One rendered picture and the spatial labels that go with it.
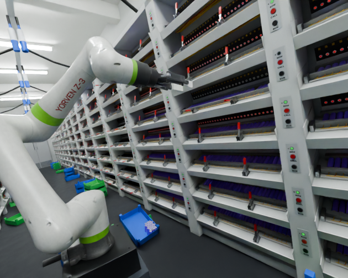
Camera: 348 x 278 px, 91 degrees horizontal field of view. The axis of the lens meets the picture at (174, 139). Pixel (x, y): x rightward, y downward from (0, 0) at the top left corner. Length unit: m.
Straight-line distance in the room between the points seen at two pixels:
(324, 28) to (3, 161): 1.10
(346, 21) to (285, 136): 0.40
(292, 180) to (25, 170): 0.99
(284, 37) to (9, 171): 1.04
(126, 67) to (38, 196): 0.51
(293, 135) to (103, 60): 0.74
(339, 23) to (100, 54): 0.75
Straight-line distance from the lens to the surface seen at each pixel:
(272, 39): 0.85
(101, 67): 0.62
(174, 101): 1.19
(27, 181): 0.73
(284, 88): 0.81
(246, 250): 1.28
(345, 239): 0.96
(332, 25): 0.82
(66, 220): 0.70
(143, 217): 1.69
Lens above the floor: 0.86
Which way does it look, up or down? 5 degrees down
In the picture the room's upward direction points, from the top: 11 degrees counter-clockwise
